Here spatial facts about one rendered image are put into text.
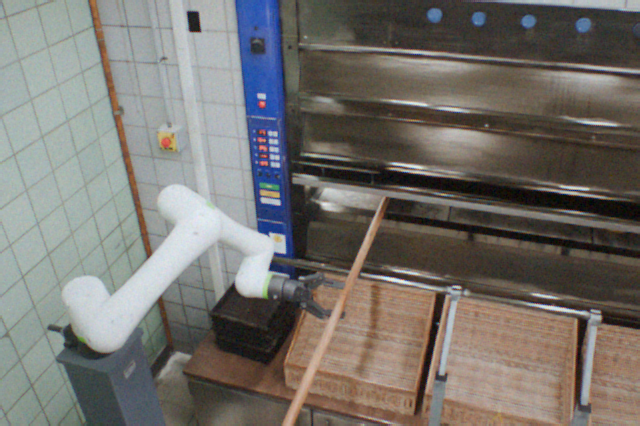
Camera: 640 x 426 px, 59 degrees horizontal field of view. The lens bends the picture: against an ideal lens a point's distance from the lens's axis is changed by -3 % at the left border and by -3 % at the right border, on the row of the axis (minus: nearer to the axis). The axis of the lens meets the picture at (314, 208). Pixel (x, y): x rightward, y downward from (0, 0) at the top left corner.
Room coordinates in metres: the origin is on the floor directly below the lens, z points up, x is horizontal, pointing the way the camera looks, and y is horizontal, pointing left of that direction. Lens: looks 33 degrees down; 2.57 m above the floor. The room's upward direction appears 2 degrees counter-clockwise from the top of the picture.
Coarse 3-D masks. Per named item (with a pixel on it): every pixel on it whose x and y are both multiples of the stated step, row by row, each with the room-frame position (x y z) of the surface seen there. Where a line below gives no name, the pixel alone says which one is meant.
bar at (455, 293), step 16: (272, 256) 1.82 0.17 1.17; (336, 272) 1.72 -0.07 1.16; (416, 288) 1.62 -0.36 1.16; (432, 288) 1.60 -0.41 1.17; (448, 288) 1.59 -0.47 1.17; (512, 304) 1.51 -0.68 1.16; (528, 304) 1.49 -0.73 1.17; (544, 304) 1.48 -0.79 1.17; (448, 320) 1.52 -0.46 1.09; (592, 320) 1.41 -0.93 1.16; (448, 336) 1.48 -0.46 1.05; (592, 336) 1.38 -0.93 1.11; (592, 352) 1.34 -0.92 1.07; (432, 400) 1.37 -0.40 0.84; (432, 416) 1.36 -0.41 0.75; (576, 416) 1.21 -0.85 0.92
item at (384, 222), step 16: (320, 208) 2.15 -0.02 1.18; (336, 208) 2.14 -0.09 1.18; (352, 208) 2.14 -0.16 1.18; (368, 224) 2.07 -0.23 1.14; (384, 224) 2.04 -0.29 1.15; (400, 224) 2.02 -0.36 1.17; (416, 224) 2.00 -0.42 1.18; (432, 224) 1.99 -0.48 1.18; (448, 224) 1.99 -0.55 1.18; (464, 224) 1.98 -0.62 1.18; (480, 240) 1.91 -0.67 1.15; (496, 240) 1.89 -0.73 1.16; (512, 240) 1.87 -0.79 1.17; (528, 240) 1.85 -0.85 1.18; (544, 240) 1.85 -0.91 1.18; (560, 240) 1.84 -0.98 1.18; (576, 256) 1.78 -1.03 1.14; (592, 256) 1.76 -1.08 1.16; (608, 256) 1.74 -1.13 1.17; (624, 256) 1.72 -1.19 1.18
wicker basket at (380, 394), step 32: (320, 288) 2.08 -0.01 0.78; (352, 288) 2.04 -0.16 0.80; (384, 288) 2.00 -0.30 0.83; (320, 320) 2.04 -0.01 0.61; (352, 320) 2.00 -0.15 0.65; (416, 320) 1.92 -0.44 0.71; (288, 352) 1.72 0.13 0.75; (352, 352) 1.85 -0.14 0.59; (384, 352) 1.85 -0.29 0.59; (416, 352) 1.84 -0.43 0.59; (288, 384) 1.67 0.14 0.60; (320, 384) 1.63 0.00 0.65; (352, 384) 1.58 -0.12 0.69; (384, 384) 1.54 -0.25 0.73; (416, 384) 1.53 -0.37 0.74
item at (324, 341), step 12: (384, 204) 2.11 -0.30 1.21; (372, 228) 1.94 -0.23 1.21; (372, 240) 1.88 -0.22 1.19; (360, 252) 1.78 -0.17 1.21; (360, 264) 1.72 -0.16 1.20; (348, 276) 1.65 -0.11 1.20; (348, 288) 1.58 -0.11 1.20; (336, 312) 1.46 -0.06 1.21; (336, 324) 1.42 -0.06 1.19; (324, 336) 1.35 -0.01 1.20; (324, 348) 1.30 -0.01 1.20; (312, 360) 1.25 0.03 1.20; (312, 372) 1.20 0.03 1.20; (300, 384) 1.16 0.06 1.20; (300, 396) 1.11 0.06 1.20; (300, 408) 1.08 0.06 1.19; (288, 420) 1.03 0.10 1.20
